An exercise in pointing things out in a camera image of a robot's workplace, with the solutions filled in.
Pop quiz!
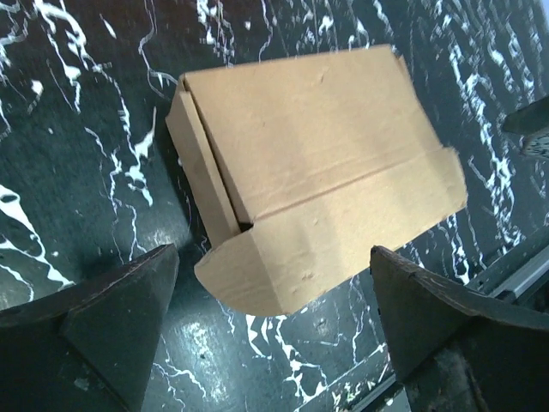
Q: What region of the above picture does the brown cardboard box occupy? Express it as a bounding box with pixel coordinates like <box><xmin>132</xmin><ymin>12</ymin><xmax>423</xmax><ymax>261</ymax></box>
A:
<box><xmin>166</xmin><ymin>45</ymin><xmax>468</xmax><ymax>317</ymax></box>

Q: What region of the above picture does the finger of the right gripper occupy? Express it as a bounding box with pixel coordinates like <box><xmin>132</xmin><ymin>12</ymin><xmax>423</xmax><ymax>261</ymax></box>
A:
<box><xmin>502</xmin><ymin>96</ymin><xmax>548</xmax><ymax>157</ymax></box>

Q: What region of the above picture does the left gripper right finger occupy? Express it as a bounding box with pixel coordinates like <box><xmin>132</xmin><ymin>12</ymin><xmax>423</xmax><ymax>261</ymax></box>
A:
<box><xmin>370</xmin><ymin>245</ymin><xmax>548</xmax><ymax>411</ymax></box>

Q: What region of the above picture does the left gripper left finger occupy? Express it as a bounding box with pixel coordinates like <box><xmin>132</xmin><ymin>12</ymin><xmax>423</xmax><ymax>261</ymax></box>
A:
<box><xmin>1</xmin><ymin>245</ymin><xmax>179</xmax><ymax>411</ymax></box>

